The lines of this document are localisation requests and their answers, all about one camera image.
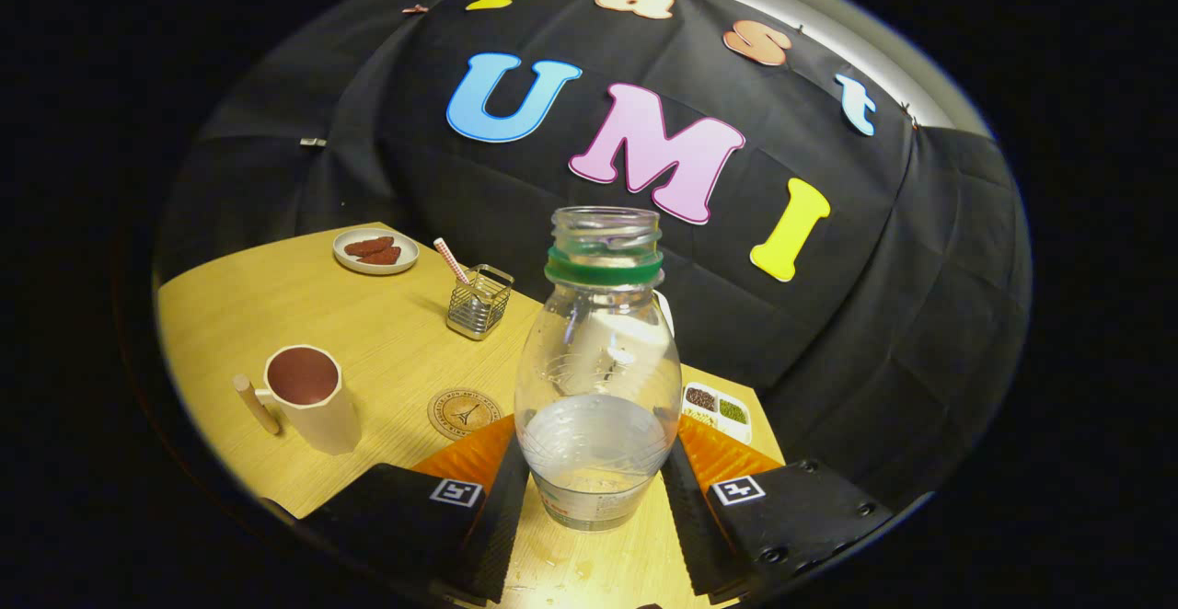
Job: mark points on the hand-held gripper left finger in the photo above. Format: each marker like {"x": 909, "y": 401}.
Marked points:
{"x": 504, "y": 517}

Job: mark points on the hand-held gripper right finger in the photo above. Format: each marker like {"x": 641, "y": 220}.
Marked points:
{"x": 690, "y": 517}

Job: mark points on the round wooden coaster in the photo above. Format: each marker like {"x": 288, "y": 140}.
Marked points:
{"x": 460, "y": 411}

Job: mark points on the clear plastic juice bottle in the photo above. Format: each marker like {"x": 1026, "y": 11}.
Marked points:
{"x": 598, "y": 361}

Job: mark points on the white divided dish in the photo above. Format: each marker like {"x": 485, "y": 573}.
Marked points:
{"x": 736, "y": 431}

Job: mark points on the pile of yellow beans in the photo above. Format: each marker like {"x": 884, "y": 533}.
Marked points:
{"x": 696, "y": 417}

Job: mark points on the pile of green beans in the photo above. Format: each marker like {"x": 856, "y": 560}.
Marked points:
{"x": 733, "y": 411}

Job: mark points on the pile of brown beans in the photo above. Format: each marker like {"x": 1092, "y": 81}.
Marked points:
{"x": 700, "y": 398}

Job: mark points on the white toaster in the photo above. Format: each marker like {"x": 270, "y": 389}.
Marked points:
{"x": 666, "y": 315}

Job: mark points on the wooden table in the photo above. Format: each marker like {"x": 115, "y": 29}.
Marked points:
{"x": 368, "y": 333}

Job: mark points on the red checked paper straw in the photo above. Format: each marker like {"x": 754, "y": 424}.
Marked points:
{"x": 449, "y": 259}

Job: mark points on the black backdrop cloth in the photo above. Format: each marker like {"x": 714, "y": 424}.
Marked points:
{"x": 874, "y": 315}

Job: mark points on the brown sausage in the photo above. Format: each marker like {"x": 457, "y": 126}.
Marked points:
{"x": 382, "y": 257}
{"x": 368, "y": 246}

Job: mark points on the round white plate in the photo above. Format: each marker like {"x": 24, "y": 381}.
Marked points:
{"x": 345, "y": 259}

